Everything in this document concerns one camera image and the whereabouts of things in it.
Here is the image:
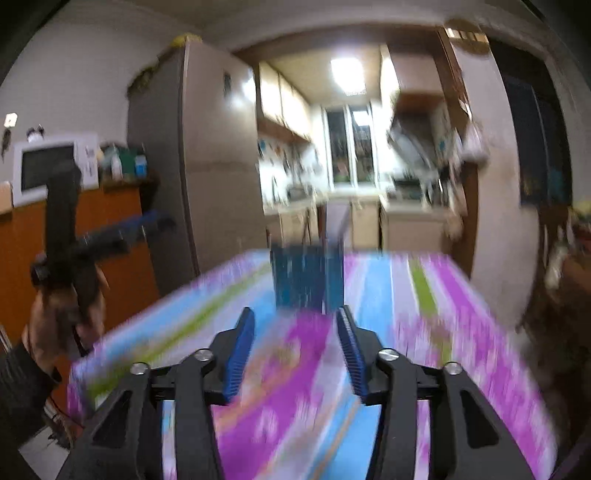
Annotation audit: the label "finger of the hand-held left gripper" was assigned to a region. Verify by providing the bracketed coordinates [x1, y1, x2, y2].
[92, 210, 177, 243]
[76, 233, 131, 265]

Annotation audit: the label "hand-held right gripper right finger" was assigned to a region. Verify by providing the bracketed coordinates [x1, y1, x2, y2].
[335, 305, 548, 480]

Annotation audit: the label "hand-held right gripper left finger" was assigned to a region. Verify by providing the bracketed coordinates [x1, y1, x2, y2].
[55, 306, 256, 480]

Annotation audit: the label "blue perforated utensil holder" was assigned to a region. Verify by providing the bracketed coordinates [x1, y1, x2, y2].
[269, 244, 345, 311]

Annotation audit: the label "person's left hand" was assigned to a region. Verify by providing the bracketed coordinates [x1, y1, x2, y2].
[24, 265, 106, 376]

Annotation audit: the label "orange wooden cabinet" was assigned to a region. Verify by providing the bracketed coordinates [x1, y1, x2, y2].
[0, 181, 161, 402]

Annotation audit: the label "white microwave oven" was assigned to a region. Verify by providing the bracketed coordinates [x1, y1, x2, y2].
[11, 133, 100, 208]

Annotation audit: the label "striped floral tablecloth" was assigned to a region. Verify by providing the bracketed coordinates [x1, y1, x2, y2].
[67, 249, 560, 480]

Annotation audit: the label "silver refrigerator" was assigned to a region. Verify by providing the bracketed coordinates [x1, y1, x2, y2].
[127, 44, 269, 278]

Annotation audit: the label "yellow green cloth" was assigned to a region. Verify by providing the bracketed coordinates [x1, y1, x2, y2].
[128, 34, 200, 93]

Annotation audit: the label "cream upper kitchen cabinets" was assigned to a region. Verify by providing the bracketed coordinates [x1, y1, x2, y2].
[256, 62, 315, 143]

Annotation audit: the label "kitchen window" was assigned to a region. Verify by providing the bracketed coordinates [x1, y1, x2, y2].
[324, 104, 374, 186]

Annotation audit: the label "steel range hood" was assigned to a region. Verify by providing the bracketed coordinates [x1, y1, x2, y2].
[387, 121, 440, 171]

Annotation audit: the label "white plastic bag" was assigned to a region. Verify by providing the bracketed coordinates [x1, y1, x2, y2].
[462, 124, 489, 158]

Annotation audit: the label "square ceiling light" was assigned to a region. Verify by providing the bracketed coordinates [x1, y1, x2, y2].
[330, 58, 369, 96]

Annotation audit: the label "dark blue framed window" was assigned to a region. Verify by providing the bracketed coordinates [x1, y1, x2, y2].
[501, 76, 572, 207]

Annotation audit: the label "round golden wall clock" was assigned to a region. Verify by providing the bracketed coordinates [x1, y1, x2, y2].
[444, 27, 490, 54]

